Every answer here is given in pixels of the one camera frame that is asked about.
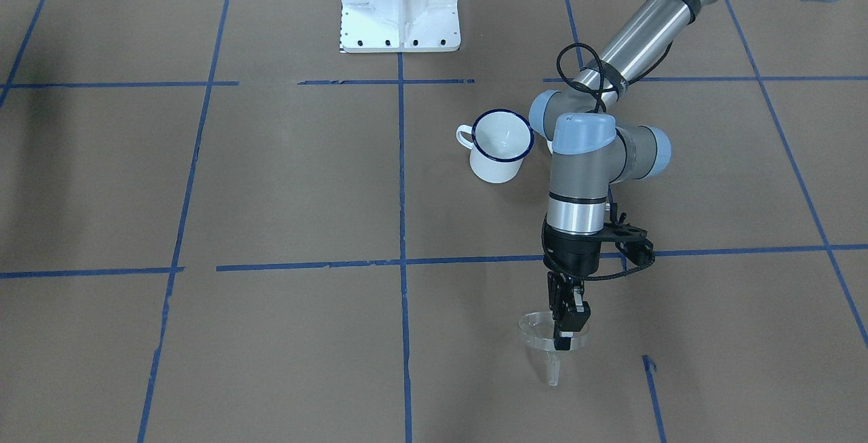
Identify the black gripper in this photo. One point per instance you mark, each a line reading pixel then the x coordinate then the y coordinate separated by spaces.
pixel 573 252

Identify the clear plastic funnel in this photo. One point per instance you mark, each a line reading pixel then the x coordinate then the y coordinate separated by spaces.
pixel 536 332

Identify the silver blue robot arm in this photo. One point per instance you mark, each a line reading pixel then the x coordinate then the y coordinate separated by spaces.
pixel 591 151

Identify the white enamel cup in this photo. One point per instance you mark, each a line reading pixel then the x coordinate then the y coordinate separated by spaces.
pixel 498 142

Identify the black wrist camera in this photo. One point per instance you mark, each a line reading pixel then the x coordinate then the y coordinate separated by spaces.
pixel 629 240

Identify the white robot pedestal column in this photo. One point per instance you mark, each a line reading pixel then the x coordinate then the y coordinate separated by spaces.
pixel 393 26

